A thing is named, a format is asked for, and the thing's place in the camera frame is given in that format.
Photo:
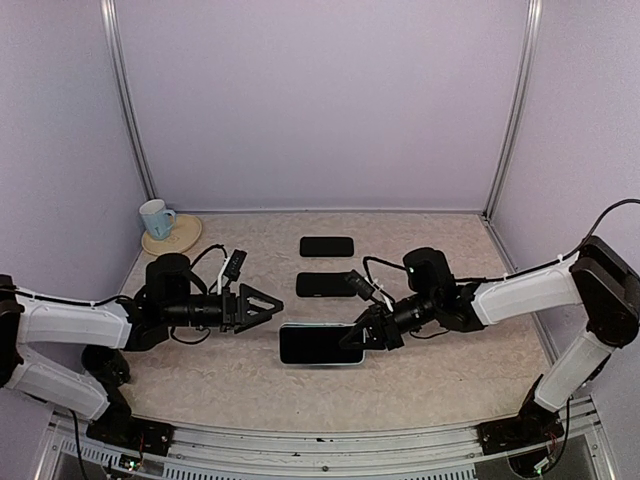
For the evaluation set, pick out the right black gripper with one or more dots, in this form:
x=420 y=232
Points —
x=386 y=327

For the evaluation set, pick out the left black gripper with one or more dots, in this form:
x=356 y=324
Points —
x=234 y=308

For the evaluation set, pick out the light blue phone case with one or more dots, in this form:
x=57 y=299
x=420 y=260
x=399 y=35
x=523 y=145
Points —
x=285 y=364

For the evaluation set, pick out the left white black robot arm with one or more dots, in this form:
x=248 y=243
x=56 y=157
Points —
x=69 y=352

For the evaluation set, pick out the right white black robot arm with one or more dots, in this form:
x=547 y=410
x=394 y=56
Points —
x=594 y=277

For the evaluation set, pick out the beige round plate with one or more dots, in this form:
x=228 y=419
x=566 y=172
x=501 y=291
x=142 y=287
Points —
x=182 y=237

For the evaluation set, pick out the light blue mug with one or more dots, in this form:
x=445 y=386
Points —
x=157 y=218

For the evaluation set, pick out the black cylinder cup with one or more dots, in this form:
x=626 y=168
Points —
x=107 y=365

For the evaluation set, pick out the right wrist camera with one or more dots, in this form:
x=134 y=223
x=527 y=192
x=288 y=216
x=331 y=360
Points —
x=367 y=290

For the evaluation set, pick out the front aluminium rail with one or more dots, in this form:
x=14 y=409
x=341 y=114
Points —
x=198 y=452

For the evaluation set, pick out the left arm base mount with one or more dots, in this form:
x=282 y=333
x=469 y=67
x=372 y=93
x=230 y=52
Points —
x=118 y=427

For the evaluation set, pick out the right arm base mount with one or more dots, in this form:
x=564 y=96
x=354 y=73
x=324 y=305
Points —
x=532 y=425

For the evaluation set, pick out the left aluminium frame post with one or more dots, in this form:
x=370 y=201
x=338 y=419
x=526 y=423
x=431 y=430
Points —
x=116 y=51

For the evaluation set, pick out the aluminium frame post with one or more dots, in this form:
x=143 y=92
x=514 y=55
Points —
x=116 y=51
x=517 y=108

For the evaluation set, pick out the right aluminium frame post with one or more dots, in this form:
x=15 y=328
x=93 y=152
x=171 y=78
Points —
x=517 y=108

